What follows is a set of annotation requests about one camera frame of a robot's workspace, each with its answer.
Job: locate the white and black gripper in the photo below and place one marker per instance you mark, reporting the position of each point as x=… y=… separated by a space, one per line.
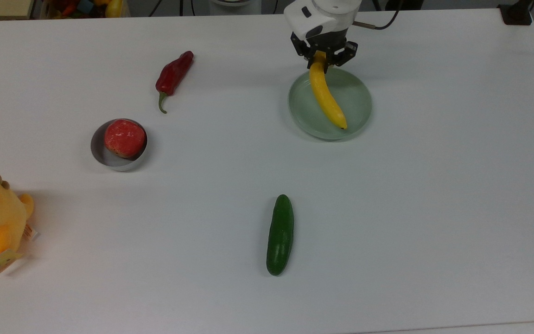
x=315 y=21

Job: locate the yellow plastic banana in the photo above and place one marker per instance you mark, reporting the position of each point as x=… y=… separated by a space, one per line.
x=325 y=93

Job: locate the pale green plastic plate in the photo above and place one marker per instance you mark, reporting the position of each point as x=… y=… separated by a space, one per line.
x=355 y=102

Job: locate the red chili pepper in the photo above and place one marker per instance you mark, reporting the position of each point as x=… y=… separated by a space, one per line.
x=172 y=76

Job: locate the dark green cucumber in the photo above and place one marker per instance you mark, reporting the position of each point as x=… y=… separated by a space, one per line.
x=280 y=236

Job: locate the red round fruit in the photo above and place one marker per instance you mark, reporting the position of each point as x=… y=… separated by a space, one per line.
x=124 y=138

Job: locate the small grey round bowl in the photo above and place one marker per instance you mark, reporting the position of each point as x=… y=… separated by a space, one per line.
x=109 y=160

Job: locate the box of colourful toys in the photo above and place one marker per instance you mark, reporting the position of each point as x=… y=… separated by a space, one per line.
x=86 y=7

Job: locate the beige board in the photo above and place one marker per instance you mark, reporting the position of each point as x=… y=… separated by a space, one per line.
x=0 y=8

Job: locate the beige paper hang tag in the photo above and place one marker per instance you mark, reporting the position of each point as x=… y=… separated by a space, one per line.
x=0 y=263

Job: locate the black mount base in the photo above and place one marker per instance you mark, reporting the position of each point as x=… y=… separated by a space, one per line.
x=516 y=14

